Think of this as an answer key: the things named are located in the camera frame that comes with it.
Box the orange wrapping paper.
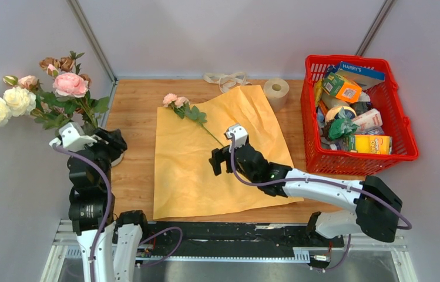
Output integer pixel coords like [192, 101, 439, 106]
[152, 85, 304, 221]

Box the artificial flower bunch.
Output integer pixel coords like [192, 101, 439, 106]
[162, 93, 224, 147]

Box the large pink rose stem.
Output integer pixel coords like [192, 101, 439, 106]
[36, 72, 110, 131]

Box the white ribbon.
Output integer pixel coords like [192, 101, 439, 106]
[203, 72, 252, 93]

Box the brown rose stem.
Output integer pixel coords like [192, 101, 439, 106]
[39, 51, 92, 87]

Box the white rose stem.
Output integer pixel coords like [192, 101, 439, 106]
[0, 86, 77, 130]

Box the peach rose stem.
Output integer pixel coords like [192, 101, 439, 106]
[2, 75, 47, 120]

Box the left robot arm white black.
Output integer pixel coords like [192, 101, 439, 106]
[61, 123, 150, 281]

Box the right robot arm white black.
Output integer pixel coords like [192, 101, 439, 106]
[209, 145, 412, 246]

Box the beige cylindrical vase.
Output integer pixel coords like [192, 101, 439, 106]
[111, 153, 125, 167]

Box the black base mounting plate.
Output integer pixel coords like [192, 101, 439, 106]
[139, 221, 345, 259]

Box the round yellow white container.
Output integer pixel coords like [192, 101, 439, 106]
[324, 106, 357, 123]

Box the green crumpled bag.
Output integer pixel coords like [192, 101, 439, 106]
[327, 118, 358, 140]

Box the green orange carton box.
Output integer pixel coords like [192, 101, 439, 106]
[322, 73, 362, 103]

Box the yellow orange snack box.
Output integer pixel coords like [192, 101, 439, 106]
[344, 135, 392, 155]

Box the blue Harry's box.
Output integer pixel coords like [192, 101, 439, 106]
[334, 62, 386, 90]

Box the red plastic shopping basket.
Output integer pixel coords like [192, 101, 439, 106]
[300, 55, 419, 176]

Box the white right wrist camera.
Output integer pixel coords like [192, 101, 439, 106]
[224, 124, 249, 150]

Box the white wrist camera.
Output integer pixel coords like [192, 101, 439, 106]
[224, 124, 249, 150]
[49, 122, 97, 152]

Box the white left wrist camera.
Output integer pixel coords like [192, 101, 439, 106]
[49, 122, 97, 152]

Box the aluminium frame rail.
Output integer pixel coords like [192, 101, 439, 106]
[41, 220, 419, 282]

